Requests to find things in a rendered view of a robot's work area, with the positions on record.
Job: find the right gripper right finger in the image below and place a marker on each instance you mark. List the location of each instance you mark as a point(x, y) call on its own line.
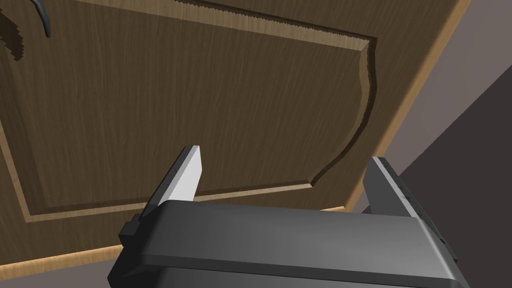
point(394, 191)

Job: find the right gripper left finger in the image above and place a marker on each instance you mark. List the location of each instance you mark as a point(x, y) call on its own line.
point(183, 179)

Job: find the brown wooden door leaf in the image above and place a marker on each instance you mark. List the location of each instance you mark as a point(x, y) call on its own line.
point(200, 100)

